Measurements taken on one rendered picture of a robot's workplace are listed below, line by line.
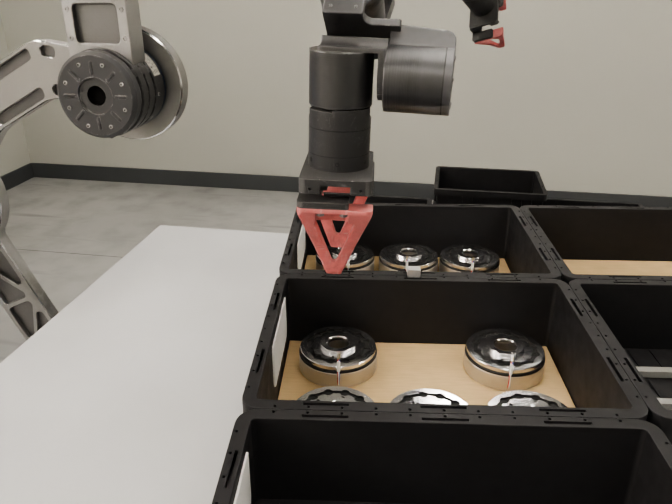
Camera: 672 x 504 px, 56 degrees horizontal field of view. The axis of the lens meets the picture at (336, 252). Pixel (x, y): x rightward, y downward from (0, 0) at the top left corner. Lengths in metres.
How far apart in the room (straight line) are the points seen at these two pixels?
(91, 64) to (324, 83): 0.62
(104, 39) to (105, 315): 0.52
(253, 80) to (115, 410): 3.17
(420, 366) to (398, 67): 0.46
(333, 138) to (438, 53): 0.11
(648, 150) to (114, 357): 3.42
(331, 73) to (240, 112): 3.55
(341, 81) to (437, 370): 0.45
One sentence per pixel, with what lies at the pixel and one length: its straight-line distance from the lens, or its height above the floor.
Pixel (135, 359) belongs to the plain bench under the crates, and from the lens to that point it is 1.17.
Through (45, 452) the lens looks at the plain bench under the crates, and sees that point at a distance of 1.02.
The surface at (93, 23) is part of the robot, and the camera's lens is 1.16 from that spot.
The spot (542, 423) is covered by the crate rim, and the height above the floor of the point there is 0.93.
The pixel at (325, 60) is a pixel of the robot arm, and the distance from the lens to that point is 0.56.
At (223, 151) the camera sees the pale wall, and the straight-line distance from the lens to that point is 4.20.
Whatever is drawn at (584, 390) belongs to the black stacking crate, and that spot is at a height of 0.86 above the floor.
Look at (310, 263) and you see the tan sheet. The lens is 1.16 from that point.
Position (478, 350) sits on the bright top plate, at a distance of 0.87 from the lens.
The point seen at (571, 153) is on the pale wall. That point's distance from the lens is 4.01.
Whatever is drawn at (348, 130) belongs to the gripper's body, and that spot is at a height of 1.19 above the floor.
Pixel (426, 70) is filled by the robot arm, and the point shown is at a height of 1.24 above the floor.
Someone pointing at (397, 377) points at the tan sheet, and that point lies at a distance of 0.85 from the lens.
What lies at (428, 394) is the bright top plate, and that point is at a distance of 0.78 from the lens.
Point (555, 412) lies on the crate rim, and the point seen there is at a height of 0.93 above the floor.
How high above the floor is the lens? 1.32
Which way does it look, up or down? 24 degrees down
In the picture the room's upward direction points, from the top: straight up
